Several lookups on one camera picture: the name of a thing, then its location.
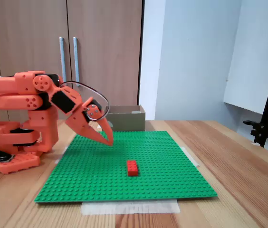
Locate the masking tape strip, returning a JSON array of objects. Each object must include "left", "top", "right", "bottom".
[
  {"left": 54, "top": 146, "right": 68, "bottom": 164},
  {"left": 80, "top": 199, "right": 181, "bottom": 215},
  {"left": 180, "top": 146, "right": 201, "bottom": 168}
]

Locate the white wall board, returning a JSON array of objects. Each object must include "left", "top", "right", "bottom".
[{"left": 223, "top": 0, "right": 268, "bottom": 123}]

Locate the metal cabinet handle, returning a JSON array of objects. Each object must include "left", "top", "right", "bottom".
[
  {"left": 73, "top": 37, "right": 80, "bottom": 83},
  {"left": 59, "top": 37, "right": 67, "bottom": 83}
]

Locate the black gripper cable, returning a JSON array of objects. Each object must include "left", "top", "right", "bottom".
[{"left": 58, "top": 80, "right": 110, "bottom": 122}]

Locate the brown wooden cabinet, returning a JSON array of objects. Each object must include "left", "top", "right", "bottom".
[{"left": 0, "top": 0, "right": 145, "bottom": 122}]

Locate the green lego baseplate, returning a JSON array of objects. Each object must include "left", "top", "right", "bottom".
[{"left": 34, "top": 130, "right": 218, "bottom": 204}]

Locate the red lego block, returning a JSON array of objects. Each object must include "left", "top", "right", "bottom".
[{"left": 127, "top": 160, "right": 139, "bottom": 177}]

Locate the brown cardboard box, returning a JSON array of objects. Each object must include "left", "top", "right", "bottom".
[{"left": 105, "top": 105, "right": 146, "bottom": 132}]

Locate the black camera stand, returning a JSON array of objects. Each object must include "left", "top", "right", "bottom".
[{"left": 242, "top": 39, "right": 268, "bottom": 148}]

